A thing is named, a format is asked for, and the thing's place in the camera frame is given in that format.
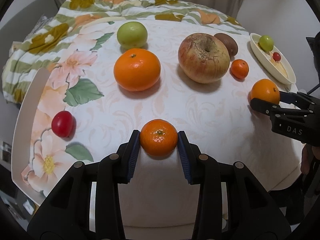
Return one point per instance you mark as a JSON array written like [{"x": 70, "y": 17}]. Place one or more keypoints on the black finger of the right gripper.
[
  {"x": 289, "y": 97},
  {"x": 263, "y": 107}
]

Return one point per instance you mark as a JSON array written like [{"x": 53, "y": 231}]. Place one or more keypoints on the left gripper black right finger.
[{"x": 232, "y": 202}]

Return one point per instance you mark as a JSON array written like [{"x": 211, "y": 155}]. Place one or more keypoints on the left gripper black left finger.
[{"x": 85, "y": 204}]

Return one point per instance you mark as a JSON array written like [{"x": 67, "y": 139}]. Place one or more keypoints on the orange with navel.
[{"x": 266, "y": 90}]

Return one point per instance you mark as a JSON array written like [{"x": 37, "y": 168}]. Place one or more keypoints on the small red cherry tomato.
[{"x": 276, "y": 56}]

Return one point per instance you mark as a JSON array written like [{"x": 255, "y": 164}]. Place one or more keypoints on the small tangerine with stem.
[{"x": 158, "y": 138}]

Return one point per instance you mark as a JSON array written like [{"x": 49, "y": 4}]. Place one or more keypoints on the person's right hand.
[{"x": 308, "y": 153}]

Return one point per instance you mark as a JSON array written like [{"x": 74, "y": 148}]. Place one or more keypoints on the cream duck-print plate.
[{"x": 281, "y": 71}]

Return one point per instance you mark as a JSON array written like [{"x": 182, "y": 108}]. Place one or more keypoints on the small orange mandarin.
[{"x": 239, "y": 69}]

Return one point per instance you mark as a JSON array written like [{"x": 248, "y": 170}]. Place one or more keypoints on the green apple on plate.
[{"x": 266, "y": 43}]

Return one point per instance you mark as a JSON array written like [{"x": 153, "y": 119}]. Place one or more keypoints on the brown kiwi fruit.
[{"x": 229, "y": 43}]

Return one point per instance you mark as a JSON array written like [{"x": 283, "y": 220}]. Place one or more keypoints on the large red-yellow apple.
[{"x": 203, "y": 58}]

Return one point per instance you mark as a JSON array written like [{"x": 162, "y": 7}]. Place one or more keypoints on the red plum tomato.
[{"x": 62, "y": 124}]

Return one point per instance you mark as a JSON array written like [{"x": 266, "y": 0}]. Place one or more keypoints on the white floral tablecloth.
[{"x": 214, "y": 116}]

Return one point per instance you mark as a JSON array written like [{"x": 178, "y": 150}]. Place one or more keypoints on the large orange tangerine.
[{"x": 137, "y": 70}]

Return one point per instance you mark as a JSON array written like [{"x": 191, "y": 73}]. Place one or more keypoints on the green apple on table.
[{"x": 132, "y": 35}]

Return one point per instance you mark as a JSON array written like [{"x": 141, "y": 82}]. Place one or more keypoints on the green striped floral quilt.
[{"x": 64, "y": 46}]

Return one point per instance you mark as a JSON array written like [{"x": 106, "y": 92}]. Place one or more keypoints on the white table frame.
[{"x": 20, "y": 153}]

